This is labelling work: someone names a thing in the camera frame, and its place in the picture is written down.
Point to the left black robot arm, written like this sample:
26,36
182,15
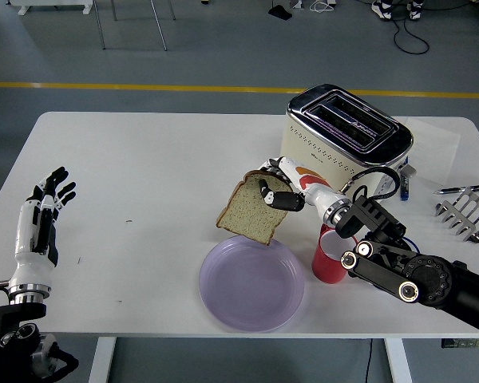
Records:
8,319

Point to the metal toast rack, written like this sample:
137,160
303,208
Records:
459,225

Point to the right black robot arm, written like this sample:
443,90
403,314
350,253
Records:
423,275

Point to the bread slice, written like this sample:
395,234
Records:
247,219

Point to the black silver pen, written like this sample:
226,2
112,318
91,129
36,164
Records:
459,189

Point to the white table leg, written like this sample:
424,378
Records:
399,359
101,359

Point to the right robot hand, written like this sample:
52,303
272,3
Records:
307,179

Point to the black foot pedal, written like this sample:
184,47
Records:
281,13

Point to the black white sneaker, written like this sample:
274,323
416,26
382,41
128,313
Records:
415,11
381,10

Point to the grey metal chair frame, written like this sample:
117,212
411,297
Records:
159,28

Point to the blue marker pen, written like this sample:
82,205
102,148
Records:
404,191

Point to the white paper sheet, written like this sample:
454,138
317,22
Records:
431,151

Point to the red mug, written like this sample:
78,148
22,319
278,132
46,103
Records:
327,267

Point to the white stand base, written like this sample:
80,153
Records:
52,4

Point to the cream chrome toaster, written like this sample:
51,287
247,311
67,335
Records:
327,143

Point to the purple plate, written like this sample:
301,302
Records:
251,291

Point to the table control panel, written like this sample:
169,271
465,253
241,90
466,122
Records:
467,343

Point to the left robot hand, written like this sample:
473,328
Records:
24,239

